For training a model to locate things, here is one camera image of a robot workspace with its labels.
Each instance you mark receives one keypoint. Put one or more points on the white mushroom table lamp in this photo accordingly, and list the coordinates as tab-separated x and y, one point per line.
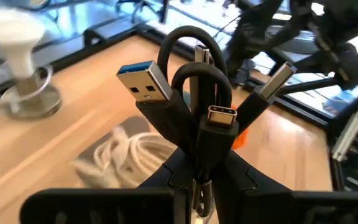
14	37

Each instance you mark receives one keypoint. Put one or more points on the orange plastic basket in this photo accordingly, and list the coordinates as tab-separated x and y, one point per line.
239	140

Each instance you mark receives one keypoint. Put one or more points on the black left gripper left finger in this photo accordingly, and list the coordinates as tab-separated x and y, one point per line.
166	177

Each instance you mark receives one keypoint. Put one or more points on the grey translucent plastic bin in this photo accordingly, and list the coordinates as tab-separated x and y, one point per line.
129	124

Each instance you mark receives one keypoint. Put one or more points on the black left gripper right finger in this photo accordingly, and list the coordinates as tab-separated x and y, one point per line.
241	186

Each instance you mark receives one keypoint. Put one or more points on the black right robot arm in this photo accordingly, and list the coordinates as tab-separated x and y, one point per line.
253	31

